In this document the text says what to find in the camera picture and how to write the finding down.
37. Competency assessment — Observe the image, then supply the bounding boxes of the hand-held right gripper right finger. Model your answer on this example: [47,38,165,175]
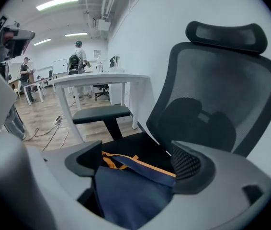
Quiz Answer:
[137,140,271,230]

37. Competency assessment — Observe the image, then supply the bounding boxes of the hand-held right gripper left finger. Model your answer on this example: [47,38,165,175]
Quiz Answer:
[42,140,102,201]

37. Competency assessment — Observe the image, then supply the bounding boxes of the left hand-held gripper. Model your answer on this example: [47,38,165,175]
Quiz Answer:
[0,14,35,62]

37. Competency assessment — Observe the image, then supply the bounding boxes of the navy backpack with orange trim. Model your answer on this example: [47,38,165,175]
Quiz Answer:
[93,151,177,230]

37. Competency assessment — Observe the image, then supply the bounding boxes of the long ceiling light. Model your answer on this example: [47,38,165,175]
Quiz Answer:
[64,32,89,37]
[33,38,52,46]
[35,0,79,12]

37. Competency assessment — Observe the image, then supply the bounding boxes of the white office desk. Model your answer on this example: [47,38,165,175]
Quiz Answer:
[23,77,55,105]

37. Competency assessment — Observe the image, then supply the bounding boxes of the whiteboard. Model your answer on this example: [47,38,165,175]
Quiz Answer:
[51,58,69,75]

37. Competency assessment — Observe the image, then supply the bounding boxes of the grey shell equipment pack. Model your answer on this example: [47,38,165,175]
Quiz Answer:
[68,54,80,76]

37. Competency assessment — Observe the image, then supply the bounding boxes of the white cabinet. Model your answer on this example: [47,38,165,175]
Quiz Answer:
[108,67,126,105]

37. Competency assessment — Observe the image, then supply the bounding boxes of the white ceiling air unit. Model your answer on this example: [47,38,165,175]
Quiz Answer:
[93,18,112,32]

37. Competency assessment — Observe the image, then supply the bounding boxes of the white table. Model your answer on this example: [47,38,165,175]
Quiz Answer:
[48,72,152,144]

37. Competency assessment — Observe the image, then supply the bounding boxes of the white ceiling conduit pipes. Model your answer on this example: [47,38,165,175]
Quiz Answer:
[100,0,122,19]

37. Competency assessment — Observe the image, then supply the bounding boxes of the black mesh office chair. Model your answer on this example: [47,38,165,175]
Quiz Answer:
[72,20,271,218]

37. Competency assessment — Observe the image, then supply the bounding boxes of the white floor cable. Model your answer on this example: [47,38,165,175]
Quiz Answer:
[58,125,70,150]

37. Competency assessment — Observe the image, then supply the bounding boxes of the black floor cable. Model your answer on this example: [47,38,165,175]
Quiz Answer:
[23,125,61,152]

